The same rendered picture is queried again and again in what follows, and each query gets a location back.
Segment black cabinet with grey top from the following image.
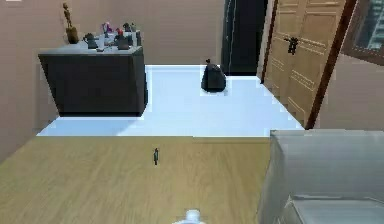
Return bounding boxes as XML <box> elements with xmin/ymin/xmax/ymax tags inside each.
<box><xmin>37</xmin><ymin>44</ymin><xmax>149</xmax><ymax>117</ymax></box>

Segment black door handle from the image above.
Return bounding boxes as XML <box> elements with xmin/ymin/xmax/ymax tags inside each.
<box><xmin>283</xmin><ymin>36</ymin><xmax>300</xmax><ymax>56</ymax></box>

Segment black garbage bag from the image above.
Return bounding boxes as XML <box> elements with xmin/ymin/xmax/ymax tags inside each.
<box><xmin>200</xmin><ymin>58</ymin><xmax>228</xmax><ymax>93</ymax></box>

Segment brown figurine statue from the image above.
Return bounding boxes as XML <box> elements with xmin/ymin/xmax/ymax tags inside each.
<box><xmin>62</xmin><ymin>2</ymin><xmax>80</xmax><ymax>45</ymax></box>

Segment brown framed window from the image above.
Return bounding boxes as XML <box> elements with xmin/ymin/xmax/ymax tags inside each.
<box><xmin>340</xmin><ymin>0</ymin><xmax>384</xmax><ymax>66</ymax></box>

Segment grey translucent box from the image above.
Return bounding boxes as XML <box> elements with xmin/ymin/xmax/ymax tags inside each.
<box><xmin>256</xmin><ymin>129</ymin><xmax>384</xmax><ymax>224</ymax></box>

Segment purple flower ornament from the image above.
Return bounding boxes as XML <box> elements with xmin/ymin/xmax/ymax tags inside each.
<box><xmin>101</xmin><ymin>21</ymin><xmax>114</xmax><ymax>39</ymax></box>

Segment dark kettle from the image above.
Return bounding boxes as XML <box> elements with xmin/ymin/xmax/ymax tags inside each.
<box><xmin>82</xmin><ymin>32</ymin><xmax>100</xmax><ymax>50</ymax></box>

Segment white round object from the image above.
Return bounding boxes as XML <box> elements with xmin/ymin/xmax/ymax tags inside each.
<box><xmin>172</xmin><ymin>208</ymin><xmax>208</xmax><ymax>224</ymax></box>

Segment dark pot with red top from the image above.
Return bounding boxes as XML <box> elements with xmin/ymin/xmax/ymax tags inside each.
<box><xmin>114</xmin><ymin>28</ymin><xmax>132</xmax><ymax>51</ymax></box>

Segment light wooden room door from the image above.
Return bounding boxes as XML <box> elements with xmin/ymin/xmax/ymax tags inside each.
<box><xmin>261</xmin><ymin>0</ymin><xmax>358</xmax><ymax>130</ymax></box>

